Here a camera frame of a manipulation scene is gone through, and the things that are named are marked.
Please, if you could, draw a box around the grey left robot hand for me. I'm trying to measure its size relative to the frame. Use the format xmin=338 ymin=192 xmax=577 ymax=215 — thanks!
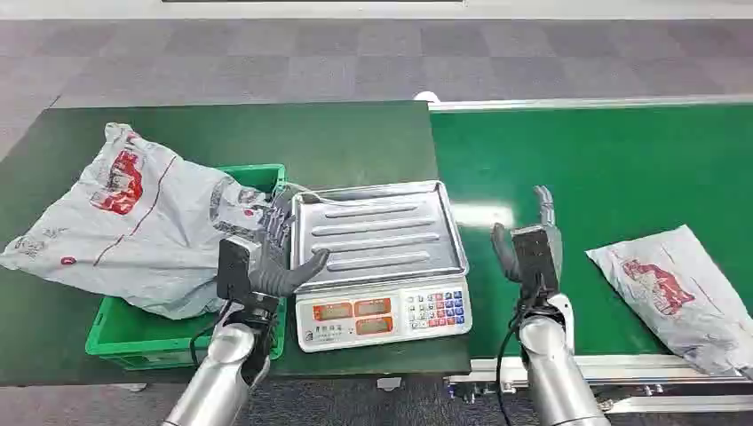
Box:
xmin=247 ymin=193 xmax=331 ymax=298

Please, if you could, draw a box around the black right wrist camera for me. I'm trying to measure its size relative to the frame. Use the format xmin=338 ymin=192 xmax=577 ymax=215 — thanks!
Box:
xmin=510 ymin=226 xmax=560 ymax=296

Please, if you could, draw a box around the large grey parcel bag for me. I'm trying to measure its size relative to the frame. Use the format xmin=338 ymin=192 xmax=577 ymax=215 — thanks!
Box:
xmin=0 ymin=122 xmax=282 ymax=321

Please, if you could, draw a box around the green plastic crate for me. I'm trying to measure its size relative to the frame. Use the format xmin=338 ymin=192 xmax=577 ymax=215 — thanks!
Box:
xmin=84 ymin=163 xmax=289 ymax=372

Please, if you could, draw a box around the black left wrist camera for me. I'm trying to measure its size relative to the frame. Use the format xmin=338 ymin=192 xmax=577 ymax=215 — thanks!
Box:
xmin=216 ymin=237 xmax=253 ymax=302

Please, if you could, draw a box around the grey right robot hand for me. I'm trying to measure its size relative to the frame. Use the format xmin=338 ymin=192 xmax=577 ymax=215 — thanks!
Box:
xmin=491 ymin=185 xmax=564 ymax=284

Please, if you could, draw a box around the white electronic weighing scale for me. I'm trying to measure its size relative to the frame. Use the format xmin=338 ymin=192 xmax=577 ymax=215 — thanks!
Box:
xmin=289 ymin=179 xmax=473 ymax=354

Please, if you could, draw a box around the white scale cable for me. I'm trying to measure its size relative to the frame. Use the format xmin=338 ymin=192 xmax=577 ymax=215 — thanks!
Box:
xmin=273 ymin=182 xmax=330 ymax=205

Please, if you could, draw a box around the green conveyor belt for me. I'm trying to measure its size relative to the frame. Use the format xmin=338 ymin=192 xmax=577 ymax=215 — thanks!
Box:
xmin=429 ymin=93 xmax=753 ymax=415

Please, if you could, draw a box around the small grey parcel bag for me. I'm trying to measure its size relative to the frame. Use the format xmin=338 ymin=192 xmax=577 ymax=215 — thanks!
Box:
xmin=585 ymin=224 xmax=753 ymax=381

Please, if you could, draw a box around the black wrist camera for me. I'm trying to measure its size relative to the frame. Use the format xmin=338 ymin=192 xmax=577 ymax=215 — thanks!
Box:
xmin=510 ymin=226 xmax=560 ymax=296
xmin=216 ymin=237 xmax=253 ymax=302

